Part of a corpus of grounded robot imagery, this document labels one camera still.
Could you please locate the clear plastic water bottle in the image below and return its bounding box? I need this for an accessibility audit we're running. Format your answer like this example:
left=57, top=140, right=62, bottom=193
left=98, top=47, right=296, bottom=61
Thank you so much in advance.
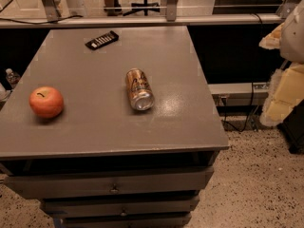
left=6, top=68, right=21, bottom=89

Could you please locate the grey drawer cabinet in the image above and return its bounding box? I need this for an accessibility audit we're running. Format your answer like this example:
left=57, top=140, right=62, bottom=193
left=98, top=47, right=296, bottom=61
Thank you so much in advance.
left=0, top=26, right=230, bottom=228

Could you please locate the orange soda can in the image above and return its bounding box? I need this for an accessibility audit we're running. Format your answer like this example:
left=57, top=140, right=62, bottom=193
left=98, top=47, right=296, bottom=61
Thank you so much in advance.
left=125, top=68, right=155, bottom=111

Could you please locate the middle cabinet drawer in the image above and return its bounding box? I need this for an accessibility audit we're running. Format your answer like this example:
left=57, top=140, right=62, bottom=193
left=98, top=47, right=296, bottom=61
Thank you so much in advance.
left=41, top=195, right=200, bottom=218

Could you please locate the black remote control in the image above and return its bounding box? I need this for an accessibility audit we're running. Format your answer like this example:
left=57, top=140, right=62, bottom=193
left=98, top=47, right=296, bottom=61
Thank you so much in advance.
left=85, top=30, right=119, bottom=50

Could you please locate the cabinet drawer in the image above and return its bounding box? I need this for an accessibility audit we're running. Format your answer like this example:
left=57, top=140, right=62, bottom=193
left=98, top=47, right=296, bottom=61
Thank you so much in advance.
left=41, top=195, right=200, bottom=218
left=4, top=166, right=214, bottom=199
left=64, top=212, right=191, bottom=228

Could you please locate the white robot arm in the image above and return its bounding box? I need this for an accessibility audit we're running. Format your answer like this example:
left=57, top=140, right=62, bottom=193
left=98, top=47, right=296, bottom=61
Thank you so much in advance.
left=259, top=0, right=304, bottom=126

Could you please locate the aluminium frame rail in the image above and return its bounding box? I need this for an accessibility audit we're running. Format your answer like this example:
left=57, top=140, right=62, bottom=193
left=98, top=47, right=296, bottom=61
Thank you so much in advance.
left=0, top=13, right=284, bottom=29

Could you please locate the black office chair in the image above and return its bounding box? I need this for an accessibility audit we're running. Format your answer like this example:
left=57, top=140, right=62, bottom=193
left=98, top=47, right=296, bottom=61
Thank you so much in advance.
left=123, top=0, right=161, bottom=16

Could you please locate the bottom cabinet drawer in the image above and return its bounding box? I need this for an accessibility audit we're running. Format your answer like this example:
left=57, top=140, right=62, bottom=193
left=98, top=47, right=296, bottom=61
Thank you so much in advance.
left=64, top=212, right=191, bottom=228

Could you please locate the red apple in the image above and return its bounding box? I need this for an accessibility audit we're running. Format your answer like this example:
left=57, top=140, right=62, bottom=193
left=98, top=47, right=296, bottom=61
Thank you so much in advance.
left=28, top=86, right=64, bottom=119

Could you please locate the black power cable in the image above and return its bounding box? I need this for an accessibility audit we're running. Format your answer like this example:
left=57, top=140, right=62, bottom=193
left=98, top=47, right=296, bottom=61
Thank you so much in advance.
left=220, top=83, right=259, bottom=133

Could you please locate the top cabinet drawer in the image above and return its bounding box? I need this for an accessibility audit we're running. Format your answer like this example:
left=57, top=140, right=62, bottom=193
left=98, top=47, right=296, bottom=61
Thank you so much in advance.
left=4, top=166, right=214, bottom=199

